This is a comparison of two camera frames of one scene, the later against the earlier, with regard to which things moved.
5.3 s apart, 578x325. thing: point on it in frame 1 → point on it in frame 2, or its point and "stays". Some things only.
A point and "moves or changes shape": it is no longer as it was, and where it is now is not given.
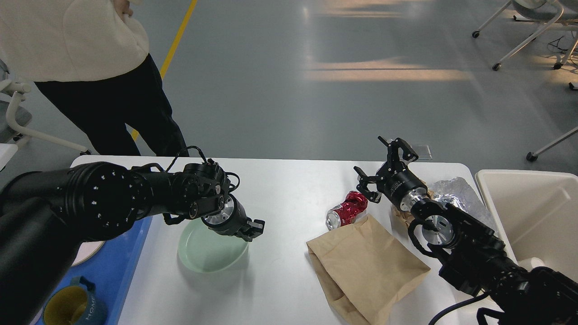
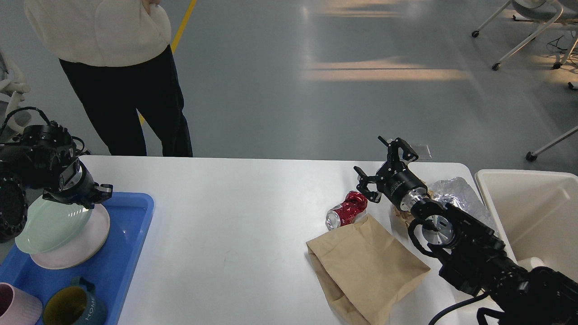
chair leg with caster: x=532 y=156 stays
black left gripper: x=231 y=218 → x=76 y=186
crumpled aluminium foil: x=456 y=191 stays
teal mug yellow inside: x=76 y=304 stays
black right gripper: x=395 y=180 stays
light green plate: x=203 y=250 moves or changes shape
